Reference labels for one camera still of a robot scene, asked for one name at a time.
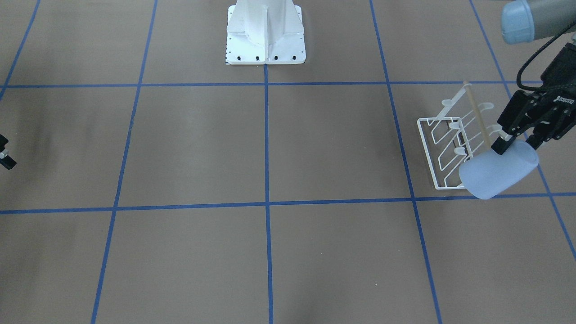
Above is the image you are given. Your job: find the white wire cup rack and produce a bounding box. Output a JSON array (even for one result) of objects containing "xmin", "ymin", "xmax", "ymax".
[{"xmin": 416, "ymin": 81, "xmax": 510, "ymax": 191}]

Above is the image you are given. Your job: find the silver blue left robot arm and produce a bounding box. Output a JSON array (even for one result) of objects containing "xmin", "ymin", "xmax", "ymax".
[{"xmin": 491, "ymin": 0, "xmax": 576, "ymax": 155}]

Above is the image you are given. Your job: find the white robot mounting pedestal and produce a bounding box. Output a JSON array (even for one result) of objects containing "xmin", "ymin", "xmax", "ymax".
[{"xmin": 225, "ymin": 0, "xmax": 306, "ymax": 65}]

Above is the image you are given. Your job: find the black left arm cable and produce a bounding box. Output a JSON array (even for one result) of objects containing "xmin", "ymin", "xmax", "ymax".
[{"xmin": 516, "ymin": 22, "xmax": 576, "ymax": 91}]

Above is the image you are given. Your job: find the light blue plastic cup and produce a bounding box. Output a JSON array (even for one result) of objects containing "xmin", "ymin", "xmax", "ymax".
[{"xmin": 458, "ymin": 141, "xmax": 540, "ymax": 200}]

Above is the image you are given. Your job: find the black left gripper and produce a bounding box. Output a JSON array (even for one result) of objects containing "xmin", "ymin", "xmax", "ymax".
[{"xmin": 491, "ymin": 43, "xmax": 576, "ymax": 156}]

